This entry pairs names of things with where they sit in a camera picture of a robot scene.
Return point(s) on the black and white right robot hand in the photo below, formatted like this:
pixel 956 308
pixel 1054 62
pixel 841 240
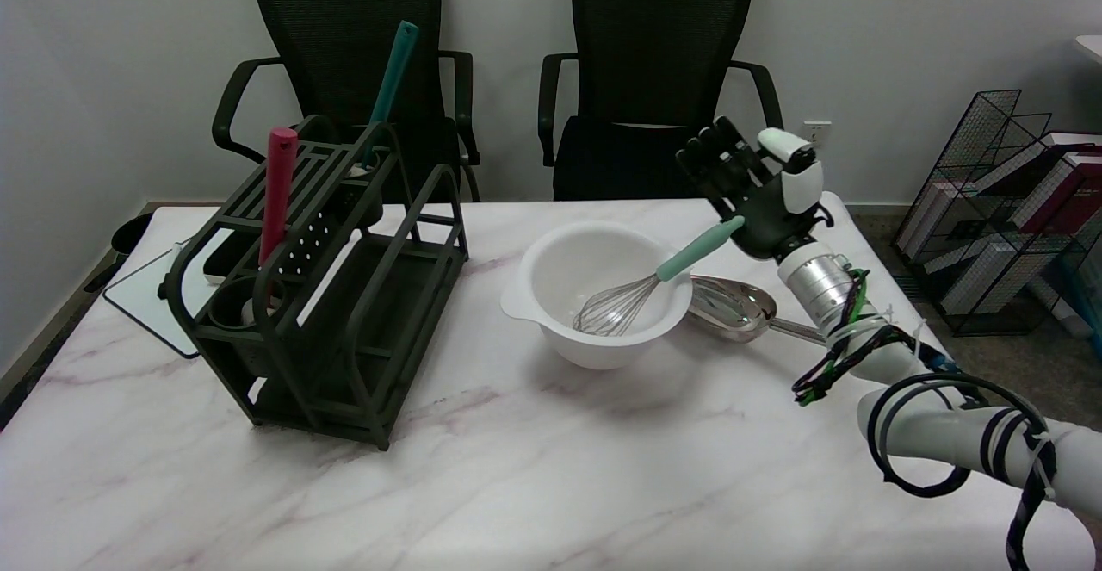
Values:
pixel 758 188

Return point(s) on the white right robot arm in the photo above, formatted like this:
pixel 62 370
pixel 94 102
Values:
pixel 913 381

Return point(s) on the white mixing bowl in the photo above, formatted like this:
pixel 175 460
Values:
pixel 551 295

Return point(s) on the stainless steel scoop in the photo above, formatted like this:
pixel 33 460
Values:
pixel 732 306

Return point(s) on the black mesh office chair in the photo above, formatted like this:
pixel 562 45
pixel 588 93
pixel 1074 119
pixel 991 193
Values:
pixel 659 71
pixel 344 54

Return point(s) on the dark red book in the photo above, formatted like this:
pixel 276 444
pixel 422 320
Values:
pixel 1072 192

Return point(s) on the dark green utensil rack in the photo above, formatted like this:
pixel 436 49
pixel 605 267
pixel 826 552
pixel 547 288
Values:
pixel 327 295

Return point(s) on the white board with black edge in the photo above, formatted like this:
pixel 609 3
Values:
pixel 155 291

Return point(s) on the white wall power outlet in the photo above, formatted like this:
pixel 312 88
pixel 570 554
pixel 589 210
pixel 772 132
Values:
pixel 816 134

